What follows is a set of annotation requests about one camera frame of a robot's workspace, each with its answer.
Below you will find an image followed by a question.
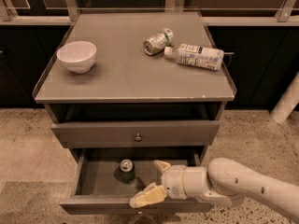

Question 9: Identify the white ceramic bowl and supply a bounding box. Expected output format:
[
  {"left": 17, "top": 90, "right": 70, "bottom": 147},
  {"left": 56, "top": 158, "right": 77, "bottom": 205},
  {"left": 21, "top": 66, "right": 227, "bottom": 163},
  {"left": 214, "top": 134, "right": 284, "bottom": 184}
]
[{"left": 56, "top": 41, "right": 97, "bottom": 74}]

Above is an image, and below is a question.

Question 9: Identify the metal window frame rail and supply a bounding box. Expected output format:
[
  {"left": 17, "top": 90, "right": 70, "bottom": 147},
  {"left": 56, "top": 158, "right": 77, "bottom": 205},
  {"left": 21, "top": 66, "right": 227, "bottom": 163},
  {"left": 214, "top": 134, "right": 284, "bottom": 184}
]
[{"left": 1, "top": 0, "right": 299, "bottom": 26}]

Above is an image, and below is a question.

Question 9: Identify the clear plastic water bottle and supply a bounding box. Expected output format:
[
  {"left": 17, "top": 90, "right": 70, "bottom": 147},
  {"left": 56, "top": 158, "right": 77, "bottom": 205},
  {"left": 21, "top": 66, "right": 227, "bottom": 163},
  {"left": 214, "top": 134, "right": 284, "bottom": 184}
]
[{"left": 164, "top": 44, "right": 224, "bottom": 71}]

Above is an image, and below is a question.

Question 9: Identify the dark green soda can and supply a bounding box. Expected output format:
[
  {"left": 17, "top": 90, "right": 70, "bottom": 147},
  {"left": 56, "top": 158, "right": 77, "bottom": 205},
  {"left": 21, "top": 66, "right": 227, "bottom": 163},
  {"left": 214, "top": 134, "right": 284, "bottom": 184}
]
[{"left": 119, "top": 159, "right": 135, "bottom": 183}]

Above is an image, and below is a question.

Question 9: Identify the grey open middle drawer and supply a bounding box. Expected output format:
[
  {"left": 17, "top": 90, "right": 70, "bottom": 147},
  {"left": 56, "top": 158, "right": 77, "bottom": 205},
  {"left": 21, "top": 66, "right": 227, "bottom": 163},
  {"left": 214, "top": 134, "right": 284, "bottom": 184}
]
[{"left": 60, "top": 147, "right": 212, "bottom": 215}]

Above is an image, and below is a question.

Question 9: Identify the round metal drawer knob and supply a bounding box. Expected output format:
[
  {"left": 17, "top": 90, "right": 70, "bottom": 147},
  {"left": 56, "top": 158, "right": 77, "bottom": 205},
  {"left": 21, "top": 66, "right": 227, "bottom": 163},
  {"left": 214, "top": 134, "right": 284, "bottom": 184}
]
[{"left": 135, "top": 133, "right": 142, "bottom": 142}]

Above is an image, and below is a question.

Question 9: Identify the silver green can lying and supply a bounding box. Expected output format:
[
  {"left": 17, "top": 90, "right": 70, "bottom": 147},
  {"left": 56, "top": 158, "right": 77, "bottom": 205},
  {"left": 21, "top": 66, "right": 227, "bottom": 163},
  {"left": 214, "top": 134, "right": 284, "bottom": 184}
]
[{"left": 143, "top": 28, "right": 174, "bottom": 55}]

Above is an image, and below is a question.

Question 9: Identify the grey drawer cabinet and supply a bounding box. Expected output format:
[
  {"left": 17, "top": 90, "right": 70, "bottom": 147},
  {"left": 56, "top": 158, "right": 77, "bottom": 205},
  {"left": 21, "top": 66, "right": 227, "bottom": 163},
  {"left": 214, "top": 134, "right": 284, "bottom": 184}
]
[{"left": 32, "top": 11, "right": 237, "bottom": 216}]

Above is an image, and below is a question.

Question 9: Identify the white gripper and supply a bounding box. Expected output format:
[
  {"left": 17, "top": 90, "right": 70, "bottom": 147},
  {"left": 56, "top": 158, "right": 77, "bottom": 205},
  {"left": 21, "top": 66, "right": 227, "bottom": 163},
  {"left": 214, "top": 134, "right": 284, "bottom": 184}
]
[{"left": 129, "top": 160, "right": 187, "bottom": 208}]

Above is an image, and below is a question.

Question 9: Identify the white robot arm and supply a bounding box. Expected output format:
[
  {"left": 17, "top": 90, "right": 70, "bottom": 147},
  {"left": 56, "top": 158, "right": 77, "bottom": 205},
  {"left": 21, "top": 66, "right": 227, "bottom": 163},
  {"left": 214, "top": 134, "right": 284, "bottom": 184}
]
[{"left": 130, "top": 78, "right": 299, "bottom": 224}]

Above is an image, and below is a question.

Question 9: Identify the grey top drawer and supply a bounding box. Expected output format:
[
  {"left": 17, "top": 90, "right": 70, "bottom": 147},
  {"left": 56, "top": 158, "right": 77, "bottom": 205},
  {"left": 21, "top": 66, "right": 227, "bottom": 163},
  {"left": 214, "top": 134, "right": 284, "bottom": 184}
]
[{"left": 51, "top": 120, "right": 220, "bottom": 148}]

